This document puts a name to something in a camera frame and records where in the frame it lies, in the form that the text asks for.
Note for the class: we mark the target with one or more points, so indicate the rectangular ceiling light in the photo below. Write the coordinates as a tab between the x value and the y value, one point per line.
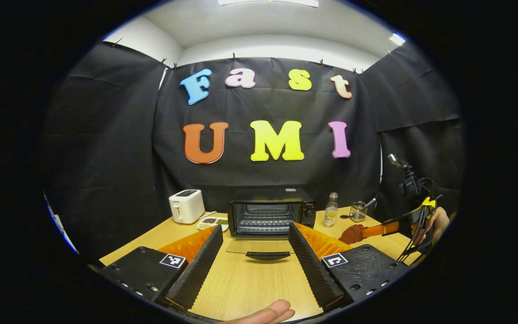
268	2

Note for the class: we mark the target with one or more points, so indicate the row of small cloth clips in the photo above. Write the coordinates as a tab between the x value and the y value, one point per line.
234	56

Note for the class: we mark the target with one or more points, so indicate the clear glass bottle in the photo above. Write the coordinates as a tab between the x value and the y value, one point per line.
331	213

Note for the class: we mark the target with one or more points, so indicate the white divided snack dish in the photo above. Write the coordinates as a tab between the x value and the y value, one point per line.
212	223

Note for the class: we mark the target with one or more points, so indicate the small ceiling light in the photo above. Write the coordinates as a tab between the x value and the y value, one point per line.
397	39

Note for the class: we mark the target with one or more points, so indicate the brown steak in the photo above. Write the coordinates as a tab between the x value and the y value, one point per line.
352	234

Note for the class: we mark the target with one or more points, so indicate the white toaster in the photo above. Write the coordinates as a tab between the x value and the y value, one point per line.
187	207

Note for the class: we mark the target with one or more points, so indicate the metal spoon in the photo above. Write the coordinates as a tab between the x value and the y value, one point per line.
370	202

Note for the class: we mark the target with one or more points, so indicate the black electric oven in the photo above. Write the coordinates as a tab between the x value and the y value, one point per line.
304	213

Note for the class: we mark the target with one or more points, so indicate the black backdrop cloth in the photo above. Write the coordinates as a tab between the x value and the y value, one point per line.
106	135

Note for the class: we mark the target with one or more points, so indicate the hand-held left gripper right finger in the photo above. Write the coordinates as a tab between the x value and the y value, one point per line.
313	270

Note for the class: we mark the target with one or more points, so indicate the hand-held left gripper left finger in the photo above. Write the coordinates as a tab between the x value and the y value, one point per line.
200	270

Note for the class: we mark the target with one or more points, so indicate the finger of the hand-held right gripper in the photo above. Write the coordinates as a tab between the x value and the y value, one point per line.
380	229

